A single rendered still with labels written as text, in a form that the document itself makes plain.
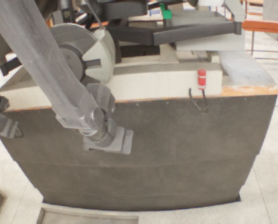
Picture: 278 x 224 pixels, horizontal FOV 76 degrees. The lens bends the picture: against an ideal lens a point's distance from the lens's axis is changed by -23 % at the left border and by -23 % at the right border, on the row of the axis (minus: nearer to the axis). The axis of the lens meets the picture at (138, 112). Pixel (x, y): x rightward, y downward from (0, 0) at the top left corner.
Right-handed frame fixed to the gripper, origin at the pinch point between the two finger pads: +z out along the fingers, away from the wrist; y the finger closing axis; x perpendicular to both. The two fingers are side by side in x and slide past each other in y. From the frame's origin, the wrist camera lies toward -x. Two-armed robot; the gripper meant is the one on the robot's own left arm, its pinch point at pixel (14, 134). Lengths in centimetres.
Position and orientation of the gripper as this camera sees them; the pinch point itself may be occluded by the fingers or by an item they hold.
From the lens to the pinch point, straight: 92.5
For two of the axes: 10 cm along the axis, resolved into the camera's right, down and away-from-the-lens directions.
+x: -1.1, 9.2, -3.8
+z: 1.9, 4.0, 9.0
